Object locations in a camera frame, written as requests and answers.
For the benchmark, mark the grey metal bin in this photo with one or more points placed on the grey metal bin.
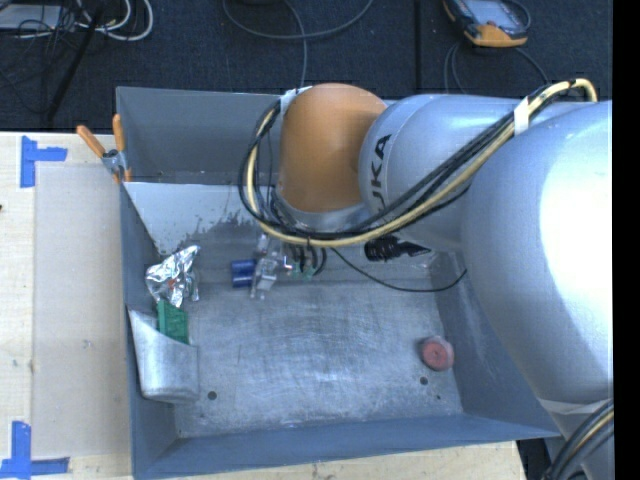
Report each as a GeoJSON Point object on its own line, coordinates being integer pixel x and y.
{"type": "Point", "coordinates": [320, 358]}

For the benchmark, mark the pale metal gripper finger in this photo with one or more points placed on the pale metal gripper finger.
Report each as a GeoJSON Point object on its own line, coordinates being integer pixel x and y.
{"type": "Point", "coordinates": [270, 278]}
{"type": "Point", "coordinates": [257, 283]}

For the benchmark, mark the crumpled silver foil packet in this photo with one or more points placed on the crumpled silver foil packet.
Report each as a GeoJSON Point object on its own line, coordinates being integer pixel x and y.
{"type": "Point", "coordinates": [172, 275]}

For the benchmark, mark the grey folded cloth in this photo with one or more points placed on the grey folded cloth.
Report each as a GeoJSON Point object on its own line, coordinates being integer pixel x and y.
{"type": "Point", "coordinates": [165, 363]}

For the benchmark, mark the pale wood flat board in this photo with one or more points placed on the pale wood flat board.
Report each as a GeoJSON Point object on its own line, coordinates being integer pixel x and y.
{"type": "Point", "coordinates": [75, 318]}

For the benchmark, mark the red round disc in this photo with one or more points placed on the red round disc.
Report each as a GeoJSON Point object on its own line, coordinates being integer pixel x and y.
{"type": "Point", "coordinates": [436, 353]}

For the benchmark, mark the blue cylinder object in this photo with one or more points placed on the blue cylinder object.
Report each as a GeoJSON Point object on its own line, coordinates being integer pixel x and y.
{"type": "Point", "coordinates": [242, 273]}

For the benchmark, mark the black cylinder on white bracket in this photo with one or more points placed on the black cylinder on white bracket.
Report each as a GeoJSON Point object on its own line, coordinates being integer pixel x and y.
{"type": "Point", "coordinates": [384, 249]}

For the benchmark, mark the dark green flat block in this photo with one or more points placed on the dark green flat block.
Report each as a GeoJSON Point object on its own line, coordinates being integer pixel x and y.
{"type": "Point", "coordinates": [173, 322]}

